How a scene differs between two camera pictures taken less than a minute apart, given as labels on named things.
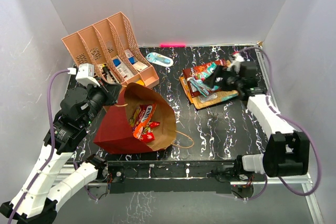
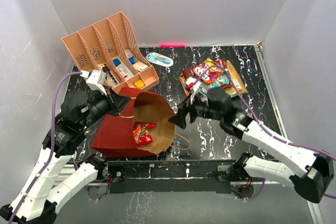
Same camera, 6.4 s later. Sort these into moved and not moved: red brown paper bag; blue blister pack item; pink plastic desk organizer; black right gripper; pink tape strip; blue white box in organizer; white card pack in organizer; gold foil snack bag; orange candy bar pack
Moved: black right gripper; orange candy bar pack; red brown paper bag; gold foil snack bag
Not moved: blue blister pack item; white card pack in organizer; blue white box in organizer; pink plastic desk organizer; pink tape strip
